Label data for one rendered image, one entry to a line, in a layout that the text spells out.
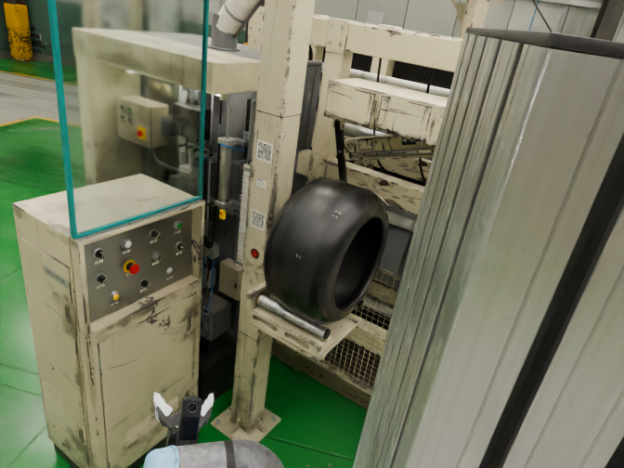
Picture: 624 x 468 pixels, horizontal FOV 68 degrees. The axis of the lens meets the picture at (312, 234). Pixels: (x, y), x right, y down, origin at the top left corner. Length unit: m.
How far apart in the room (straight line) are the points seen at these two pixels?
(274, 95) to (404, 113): 0.48
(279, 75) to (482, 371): 1.60
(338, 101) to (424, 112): 0.36
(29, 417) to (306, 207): 1.86
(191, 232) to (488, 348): 1.87
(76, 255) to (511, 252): 1.57
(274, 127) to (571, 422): 1.63
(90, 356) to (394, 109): 1.42
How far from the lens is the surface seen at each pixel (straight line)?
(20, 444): 2.78
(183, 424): 1.22
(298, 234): 1.62
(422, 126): 1.77
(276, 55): 1.75
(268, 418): 2.72
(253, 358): 2.29
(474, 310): 0.18
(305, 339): 1.87
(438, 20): 10.58
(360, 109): 1.87
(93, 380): 1.98
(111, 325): 1.88
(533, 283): 0.18
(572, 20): 10.97
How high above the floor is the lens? 2.03
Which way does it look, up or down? 26 degrees down
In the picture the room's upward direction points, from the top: 9 degrees clockwise
